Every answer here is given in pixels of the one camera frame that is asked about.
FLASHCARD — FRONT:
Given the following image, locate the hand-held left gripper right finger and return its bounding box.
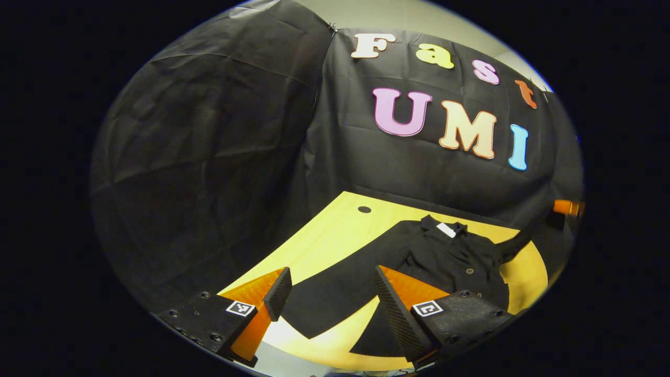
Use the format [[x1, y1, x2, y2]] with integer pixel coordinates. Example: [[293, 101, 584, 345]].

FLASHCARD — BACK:
[[374, 265, 519, 370]]

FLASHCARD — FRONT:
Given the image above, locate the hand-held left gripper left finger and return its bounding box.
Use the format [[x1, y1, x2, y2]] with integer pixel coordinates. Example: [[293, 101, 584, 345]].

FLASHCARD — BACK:
[[157, 267, 293, 368]]

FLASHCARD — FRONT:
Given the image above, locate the black button shirt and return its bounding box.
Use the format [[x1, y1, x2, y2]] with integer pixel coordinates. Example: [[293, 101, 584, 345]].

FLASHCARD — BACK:
[[283, 214, 556, 358]]

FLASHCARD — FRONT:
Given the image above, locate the black backdrop cloth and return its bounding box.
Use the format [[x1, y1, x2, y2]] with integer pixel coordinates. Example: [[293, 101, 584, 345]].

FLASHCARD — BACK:
[[89, 0, 585, 315]]

